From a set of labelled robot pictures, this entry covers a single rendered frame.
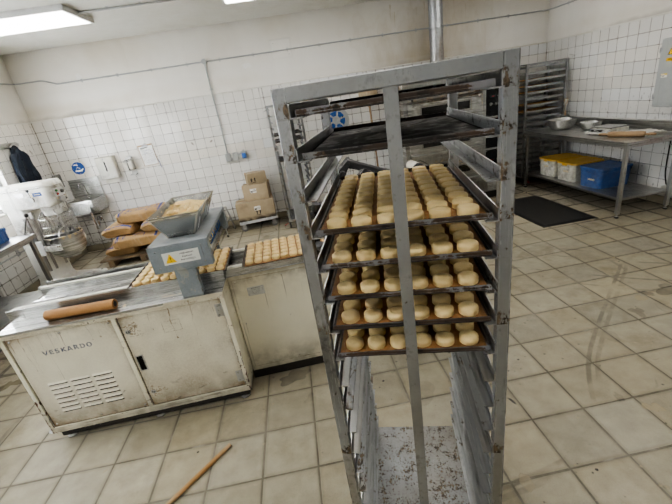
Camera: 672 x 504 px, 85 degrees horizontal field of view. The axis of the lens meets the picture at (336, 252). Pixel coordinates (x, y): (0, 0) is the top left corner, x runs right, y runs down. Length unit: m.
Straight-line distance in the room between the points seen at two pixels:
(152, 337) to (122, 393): 0.47
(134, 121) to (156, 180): 0.92
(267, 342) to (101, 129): 5.02
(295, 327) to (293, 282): 0.35
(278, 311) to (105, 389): 1.16
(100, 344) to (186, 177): 4.35
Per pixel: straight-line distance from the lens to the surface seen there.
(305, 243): 0.88
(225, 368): 2.59
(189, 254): 2.21
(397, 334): 1.07
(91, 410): 2.99
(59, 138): 7.20
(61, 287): 3.14
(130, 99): 6.72
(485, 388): 1.22
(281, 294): 2.49
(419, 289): 0.93
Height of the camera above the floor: 1.79
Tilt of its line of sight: 23 degrees down
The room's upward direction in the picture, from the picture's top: 9 degrees counter-clockwise
